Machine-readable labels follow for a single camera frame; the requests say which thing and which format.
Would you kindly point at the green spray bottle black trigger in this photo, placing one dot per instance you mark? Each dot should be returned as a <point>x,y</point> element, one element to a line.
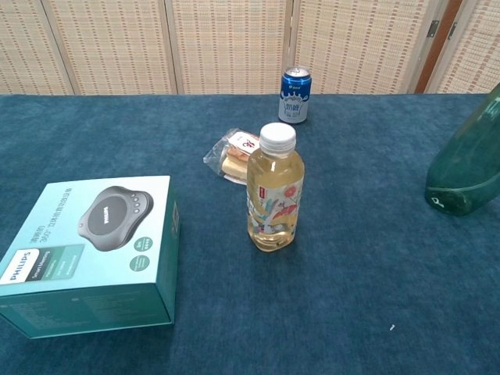
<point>465,168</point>

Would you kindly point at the yellow tea drink bottle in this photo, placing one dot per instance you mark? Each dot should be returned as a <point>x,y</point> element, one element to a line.
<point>273,187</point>

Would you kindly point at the plastic wrapped sandwich bread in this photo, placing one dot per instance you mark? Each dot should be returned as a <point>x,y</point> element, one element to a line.
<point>230,156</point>

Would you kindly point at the blue white drink can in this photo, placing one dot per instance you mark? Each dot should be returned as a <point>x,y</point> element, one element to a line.
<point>295,97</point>

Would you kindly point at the woven bamboo folding screen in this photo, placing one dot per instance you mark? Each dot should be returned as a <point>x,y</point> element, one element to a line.
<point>226,47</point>

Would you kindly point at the blue velvet tablecloth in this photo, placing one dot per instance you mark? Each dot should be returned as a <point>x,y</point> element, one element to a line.
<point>351,293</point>

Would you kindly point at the teal Philips speaker box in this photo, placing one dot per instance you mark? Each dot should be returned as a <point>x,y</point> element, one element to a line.
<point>78,234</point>

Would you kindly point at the metal screen hinge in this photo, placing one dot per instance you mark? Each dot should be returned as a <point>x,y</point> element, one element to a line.
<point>452,30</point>
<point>433,29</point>

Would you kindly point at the brown wooden post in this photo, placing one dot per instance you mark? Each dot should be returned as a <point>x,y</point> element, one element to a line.
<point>427,66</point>

